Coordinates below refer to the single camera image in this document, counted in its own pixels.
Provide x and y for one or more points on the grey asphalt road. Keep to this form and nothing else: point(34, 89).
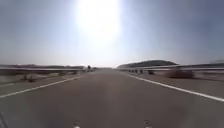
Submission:
point(110, 100)

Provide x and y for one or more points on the dark hill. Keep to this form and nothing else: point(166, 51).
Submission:
point(150, 63)

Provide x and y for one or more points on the dry bush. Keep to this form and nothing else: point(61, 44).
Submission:
point(180, 74)

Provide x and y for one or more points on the white painted edge line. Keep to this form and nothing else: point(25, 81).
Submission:
point(176, 88)
point(40, 87)

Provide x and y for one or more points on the robot's own part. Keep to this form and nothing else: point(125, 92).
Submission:
point(147, 125)
point(76, 126)

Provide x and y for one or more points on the metal guardrail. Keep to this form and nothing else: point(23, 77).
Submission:
point(36, 70)
point(193, 68)

